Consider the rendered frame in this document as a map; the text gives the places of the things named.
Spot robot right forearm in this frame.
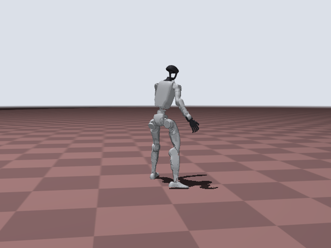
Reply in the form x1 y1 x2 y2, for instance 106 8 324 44
178 99 191 120

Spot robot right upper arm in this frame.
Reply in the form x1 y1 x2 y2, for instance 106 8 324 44
172 83 182 106

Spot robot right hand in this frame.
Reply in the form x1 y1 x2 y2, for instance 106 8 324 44
186 117 199 132

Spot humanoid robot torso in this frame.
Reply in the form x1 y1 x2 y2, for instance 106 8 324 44
153 80 175 127

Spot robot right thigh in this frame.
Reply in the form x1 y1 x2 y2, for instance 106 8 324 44
163 118 180 157

